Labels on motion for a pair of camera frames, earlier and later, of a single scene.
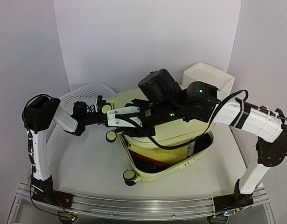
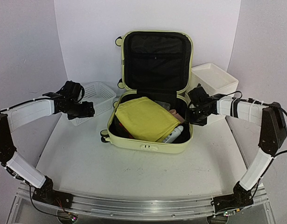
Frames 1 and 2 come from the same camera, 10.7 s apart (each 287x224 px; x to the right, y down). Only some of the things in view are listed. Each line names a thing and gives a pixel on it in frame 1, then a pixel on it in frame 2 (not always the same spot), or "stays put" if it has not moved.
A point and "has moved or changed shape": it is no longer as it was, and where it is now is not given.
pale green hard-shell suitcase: [175, 133] → [149, 115]
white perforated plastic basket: [88, 94] stays put
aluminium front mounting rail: [144, 208] stays put
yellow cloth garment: [166, 156] has moved or changed shape
